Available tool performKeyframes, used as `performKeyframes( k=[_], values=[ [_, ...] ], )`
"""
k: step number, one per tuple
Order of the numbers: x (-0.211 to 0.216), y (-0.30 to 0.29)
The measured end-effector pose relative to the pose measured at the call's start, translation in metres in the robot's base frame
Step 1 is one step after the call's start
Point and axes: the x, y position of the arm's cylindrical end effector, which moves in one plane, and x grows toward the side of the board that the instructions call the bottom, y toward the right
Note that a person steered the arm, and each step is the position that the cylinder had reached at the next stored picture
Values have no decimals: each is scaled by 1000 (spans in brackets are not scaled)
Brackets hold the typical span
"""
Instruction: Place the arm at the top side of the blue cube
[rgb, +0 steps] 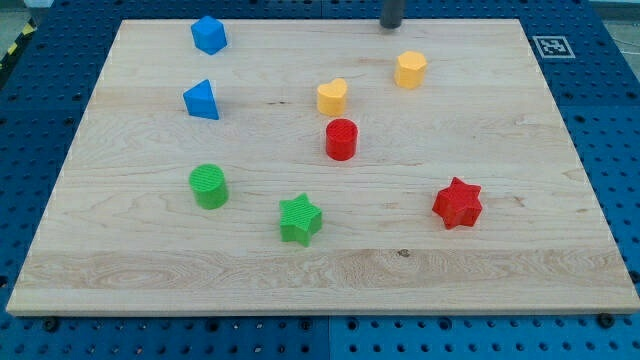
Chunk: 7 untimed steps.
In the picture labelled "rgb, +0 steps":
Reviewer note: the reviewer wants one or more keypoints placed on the red star block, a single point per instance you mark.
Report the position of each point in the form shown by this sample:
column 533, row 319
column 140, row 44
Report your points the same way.
column 458, row 204

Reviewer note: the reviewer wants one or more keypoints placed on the wooden board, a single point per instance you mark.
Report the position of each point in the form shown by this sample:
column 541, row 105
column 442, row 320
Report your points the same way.
column 322, row 167

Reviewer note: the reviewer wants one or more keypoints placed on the yellow hexagon block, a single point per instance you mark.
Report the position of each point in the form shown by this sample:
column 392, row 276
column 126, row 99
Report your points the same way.
column 410, row 69

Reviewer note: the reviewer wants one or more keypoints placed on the black bolt left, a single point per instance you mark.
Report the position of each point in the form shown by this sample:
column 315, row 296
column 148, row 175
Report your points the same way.
column 50, row 324

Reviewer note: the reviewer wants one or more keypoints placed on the white fiducial marker tag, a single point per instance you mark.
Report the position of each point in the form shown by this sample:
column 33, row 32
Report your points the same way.
column 553, row 47

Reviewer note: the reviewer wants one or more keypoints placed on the yellow black hazard tape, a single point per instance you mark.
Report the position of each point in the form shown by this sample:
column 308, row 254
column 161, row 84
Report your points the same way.
column 17, row 47

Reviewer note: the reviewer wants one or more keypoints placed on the red cylinder block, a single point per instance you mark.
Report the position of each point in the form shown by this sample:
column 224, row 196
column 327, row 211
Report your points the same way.
column 341, row 139

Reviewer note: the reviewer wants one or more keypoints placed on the yellow heart block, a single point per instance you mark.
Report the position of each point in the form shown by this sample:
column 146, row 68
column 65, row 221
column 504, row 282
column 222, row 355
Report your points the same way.
column 332, row 97

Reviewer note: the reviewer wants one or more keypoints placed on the blue triangular prism block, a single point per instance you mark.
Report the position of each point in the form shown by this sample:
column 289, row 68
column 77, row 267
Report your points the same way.
column 200, row 101

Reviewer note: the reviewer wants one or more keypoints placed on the black bolt right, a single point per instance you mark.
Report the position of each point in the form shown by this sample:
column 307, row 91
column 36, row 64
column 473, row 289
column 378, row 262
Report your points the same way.
column 606, row 320

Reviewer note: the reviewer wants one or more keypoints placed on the green cylinder block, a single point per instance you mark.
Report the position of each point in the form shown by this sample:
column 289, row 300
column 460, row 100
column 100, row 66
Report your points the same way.
column 208, row 185

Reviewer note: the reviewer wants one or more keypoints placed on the black bolt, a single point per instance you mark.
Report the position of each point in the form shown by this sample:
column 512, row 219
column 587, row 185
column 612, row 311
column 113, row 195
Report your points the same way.
column 50, row 324
column 606, row 320

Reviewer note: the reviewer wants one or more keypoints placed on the blue cube block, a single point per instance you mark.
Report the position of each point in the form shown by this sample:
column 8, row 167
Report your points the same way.
column 209, row 35

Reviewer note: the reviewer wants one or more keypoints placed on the green star block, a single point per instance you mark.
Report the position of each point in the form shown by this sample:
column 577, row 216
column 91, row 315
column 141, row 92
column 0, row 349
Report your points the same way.
column 300, row 220

